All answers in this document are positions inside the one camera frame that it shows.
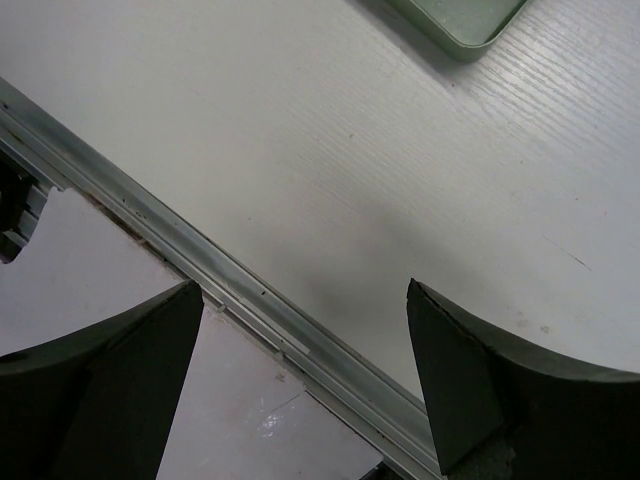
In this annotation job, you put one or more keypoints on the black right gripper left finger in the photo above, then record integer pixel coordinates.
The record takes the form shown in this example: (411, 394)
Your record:
(99, 403)

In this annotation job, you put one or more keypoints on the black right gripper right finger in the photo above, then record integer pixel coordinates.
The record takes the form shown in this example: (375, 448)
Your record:
(502, 407)

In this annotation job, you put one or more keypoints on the green plastic bin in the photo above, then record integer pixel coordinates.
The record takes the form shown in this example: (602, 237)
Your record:
(444, 30)

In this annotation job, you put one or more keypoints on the aluminium table rail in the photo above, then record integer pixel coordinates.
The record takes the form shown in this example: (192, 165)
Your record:
(393, 420)

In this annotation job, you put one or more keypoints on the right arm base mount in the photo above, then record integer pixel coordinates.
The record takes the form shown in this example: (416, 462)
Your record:
(16, 184)

